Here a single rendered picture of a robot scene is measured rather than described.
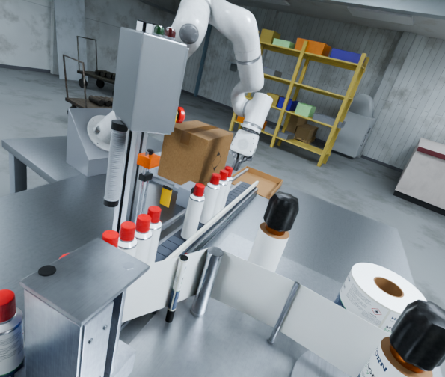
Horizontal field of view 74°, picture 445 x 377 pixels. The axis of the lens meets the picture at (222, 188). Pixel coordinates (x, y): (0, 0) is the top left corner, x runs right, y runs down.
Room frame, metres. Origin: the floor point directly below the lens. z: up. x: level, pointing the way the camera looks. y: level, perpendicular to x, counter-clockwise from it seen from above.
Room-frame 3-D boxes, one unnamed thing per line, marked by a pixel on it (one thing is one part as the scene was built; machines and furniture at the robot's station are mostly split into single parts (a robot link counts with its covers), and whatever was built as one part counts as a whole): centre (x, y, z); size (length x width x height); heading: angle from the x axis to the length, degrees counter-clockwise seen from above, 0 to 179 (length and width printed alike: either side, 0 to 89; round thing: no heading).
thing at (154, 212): (0.66, 0.15, 0.98); 0.05 x 0.05 x 0.20
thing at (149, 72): (0.69, 0.23, 1.38); 0.17 x 0.10 x 0.19; 37
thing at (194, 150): (1.50, 0.18, 0.99); 0.30 x 0.24 x 0.27; 160
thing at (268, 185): (1.71, -0.20, 0.85); 0.30 x 0.26 x 0.04; 162
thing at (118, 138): (0.64, 0.26, 1.18); 0.04 x 0.04 x 0.21
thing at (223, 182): (1.07, 0.01, 0.98); 0.05 x 0.05 x 0.20
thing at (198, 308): (0.57, -0.02, 0.97); 0.05 x 0.05 x 0.19
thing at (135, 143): (0.77, 0.26, 1.16); 0.04 x 0.04 x 0.67; 72
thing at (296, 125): (8.27, -1.65, 0.34); 1.14 x 0.81 x 0.67; 151
